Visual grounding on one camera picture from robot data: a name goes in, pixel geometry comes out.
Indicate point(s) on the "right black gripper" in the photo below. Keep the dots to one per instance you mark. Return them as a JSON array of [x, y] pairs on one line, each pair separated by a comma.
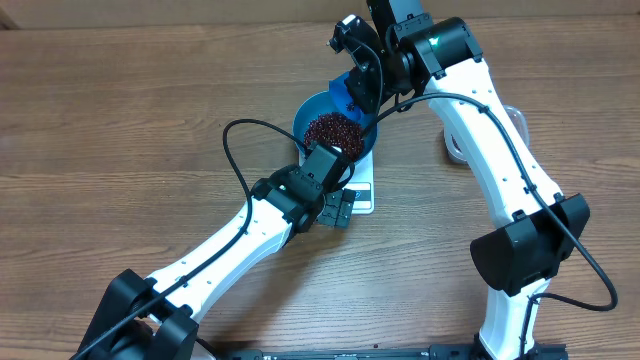
[[362, 86]]

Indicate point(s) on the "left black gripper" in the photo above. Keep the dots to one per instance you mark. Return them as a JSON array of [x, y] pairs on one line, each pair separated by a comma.
[[337, 205]]

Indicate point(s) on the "blue plastic measuring scoop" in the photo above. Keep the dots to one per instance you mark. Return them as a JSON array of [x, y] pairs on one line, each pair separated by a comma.
[[342, 97]]

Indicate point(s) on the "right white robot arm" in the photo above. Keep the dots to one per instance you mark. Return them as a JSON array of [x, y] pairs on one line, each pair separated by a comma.
[[402, 57]]

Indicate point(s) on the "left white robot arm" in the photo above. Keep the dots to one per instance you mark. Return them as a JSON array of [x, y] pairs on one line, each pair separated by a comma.
[[158, 316]]

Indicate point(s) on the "white digital kitchen scale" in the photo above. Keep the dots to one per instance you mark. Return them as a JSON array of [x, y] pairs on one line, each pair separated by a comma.
[[362, 183]]

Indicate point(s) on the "blue metal bowl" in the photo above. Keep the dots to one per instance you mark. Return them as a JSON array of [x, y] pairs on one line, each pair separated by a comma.
[[321, 104]]

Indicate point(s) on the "red beans in bowl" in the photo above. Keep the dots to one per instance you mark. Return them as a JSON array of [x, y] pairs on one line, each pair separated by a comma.
[[336, 130]]

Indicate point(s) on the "clear plastic container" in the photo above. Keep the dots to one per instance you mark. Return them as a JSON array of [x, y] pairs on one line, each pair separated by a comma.
[[517, 118]]

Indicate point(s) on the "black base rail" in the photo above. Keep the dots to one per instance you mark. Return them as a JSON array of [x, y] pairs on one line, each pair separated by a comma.
[[434, 352]]

